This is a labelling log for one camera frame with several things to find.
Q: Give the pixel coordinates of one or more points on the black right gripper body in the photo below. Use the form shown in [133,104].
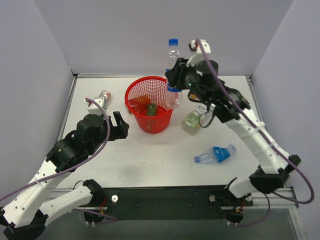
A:
[175,75]

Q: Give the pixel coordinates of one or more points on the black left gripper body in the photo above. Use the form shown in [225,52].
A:
[116,130]

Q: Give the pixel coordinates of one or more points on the tall clear blue-cap bottle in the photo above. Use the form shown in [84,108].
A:
[174,92]

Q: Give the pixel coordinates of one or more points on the green plastic bottle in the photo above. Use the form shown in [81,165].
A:
[151,110]

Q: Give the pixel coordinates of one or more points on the green tea bottle white label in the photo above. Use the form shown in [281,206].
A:
[190,123]

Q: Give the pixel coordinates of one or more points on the crushed clear blue-label bottle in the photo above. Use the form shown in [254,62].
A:
[215,155]

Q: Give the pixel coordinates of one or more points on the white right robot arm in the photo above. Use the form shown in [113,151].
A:
[233,110]

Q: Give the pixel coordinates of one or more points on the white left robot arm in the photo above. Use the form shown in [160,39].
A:
[29,213]

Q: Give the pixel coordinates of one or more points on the red mesh plastic bin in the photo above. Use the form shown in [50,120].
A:
[145,98]

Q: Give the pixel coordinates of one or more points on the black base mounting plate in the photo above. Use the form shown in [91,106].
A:
[204,202]

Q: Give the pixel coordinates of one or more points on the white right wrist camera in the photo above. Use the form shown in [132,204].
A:
[197,50]

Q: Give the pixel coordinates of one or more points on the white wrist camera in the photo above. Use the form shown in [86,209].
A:
[95,106]
[197,50]

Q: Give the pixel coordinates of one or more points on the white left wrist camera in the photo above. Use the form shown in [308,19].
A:
[95,106]

